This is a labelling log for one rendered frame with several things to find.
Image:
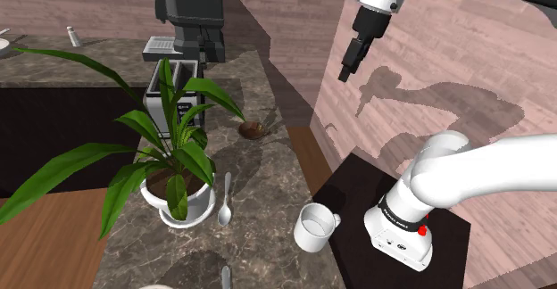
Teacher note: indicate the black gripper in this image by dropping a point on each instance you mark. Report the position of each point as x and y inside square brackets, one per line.
[369, 25]

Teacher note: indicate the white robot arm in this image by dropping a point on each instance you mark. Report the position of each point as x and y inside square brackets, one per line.
[461, 175]

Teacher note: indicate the brown round fruit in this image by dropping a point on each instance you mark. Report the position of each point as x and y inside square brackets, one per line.
[252, 130]

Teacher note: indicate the dark grey coffee machine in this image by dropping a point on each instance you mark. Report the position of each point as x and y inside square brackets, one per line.
[193, 16]

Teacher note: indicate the white mug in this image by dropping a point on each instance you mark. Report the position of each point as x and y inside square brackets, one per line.
[314, 227]

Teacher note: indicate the silver toaster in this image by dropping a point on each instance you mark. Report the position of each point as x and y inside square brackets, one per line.
[172, 99]

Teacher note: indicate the silver spoon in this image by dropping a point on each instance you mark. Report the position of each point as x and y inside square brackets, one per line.
[225, 205]

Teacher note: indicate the dark robot stand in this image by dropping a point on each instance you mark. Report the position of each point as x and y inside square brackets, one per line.
[370, 257]

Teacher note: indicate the green plant in white pot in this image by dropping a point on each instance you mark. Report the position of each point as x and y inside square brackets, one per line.
[174, 166]

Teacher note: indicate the white salt shaker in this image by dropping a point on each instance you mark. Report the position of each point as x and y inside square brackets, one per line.
[73, 36]

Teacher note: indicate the white dish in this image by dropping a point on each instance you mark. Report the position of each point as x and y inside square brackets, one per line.
[153, 287]

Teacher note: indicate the white plate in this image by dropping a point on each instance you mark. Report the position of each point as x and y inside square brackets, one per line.
[3, 44]

